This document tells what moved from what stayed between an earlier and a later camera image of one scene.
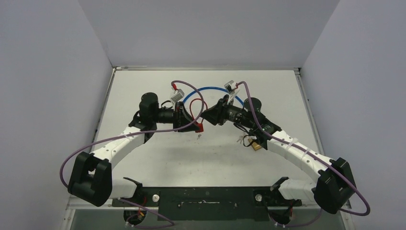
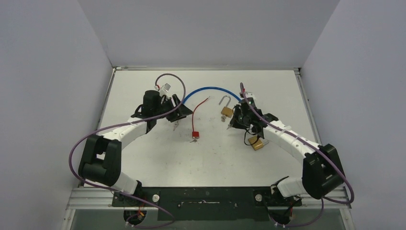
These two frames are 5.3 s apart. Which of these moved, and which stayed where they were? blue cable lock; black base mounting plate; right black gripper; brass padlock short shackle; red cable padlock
Moved: right black gripper; red cable padlock
Stayed: blue cable lock; black base mounting plate; brass padlock short shackle
